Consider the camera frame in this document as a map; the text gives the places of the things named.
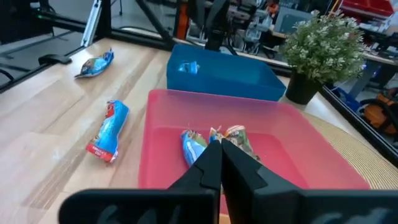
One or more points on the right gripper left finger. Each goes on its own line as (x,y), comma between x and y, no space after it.
(205,174)

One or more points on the grey box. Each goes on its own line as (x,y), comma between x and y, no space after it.
(292,20)

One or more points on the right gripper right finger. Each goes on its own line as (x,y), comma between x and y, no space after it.
(242,177)

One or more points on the woven straw mat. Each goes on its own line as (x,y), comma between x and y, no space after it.
(357,155)

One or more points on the white aluminium post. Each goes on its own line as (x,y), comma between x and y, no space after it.
(91,23)

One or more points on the green-labelled granola bar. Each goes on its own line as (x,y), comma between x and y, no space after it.
(239,138)

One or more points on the blue red-ended granola bar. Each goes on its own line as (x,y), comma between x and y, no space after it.
(109,130)

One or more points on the orange upright object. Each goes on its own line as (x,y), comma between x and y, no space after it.
(183,21)

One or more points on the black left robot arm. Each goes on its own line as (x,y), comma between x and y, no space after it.
(217,25)

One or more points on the multicoloured granola bar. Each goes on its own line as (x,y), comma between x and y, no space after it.
(215,136)

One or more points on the blue green granola bar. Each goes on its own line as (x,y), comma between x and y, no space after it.
(192,147)

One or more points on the pink plastic bin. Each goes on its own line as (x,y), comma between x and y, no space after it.
(280,149)

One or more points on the black table-edge mount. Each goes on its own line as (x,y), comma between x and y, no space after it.
(54,59)

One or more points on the blue-wrapped granola bar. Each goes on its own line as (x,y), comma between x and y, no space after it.
(188,67)

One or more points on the red storage bin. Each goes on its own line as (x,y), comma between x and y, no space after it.
(370,7)

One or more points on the Chewy chocolate chip granola bar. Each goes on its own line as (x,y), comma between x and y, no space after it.
(94,66)

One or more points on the orange black bag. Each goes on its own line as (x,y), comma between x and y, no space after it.
(377,115)

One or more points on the black plant pot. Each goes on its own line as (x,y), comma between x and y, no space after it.
(301,88)

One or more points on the green artificial plant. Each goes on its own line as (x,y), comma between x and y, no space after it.
(323,46)

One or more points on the black equipment box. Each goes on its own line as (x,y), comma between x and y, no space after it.
(18,21)

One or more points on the blue plastic bin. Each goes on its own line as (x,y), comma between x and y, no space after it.
(230,77)

